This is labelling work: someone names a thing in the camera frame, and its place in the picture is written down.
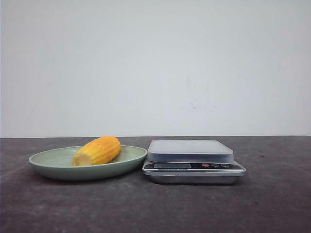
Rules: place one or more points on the silver digital kitchen scale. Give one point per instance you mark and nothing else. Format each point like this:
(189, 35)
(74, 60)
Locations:
(191, 162)

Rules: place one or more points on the green oval plate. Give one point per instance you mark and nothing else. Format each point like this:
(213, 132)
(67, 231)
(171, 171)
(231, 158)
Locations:
(57, 164)

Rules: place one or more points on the yellow corn cob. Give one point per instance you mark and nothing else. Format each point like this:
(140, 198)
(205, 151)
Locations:
(98, 151)

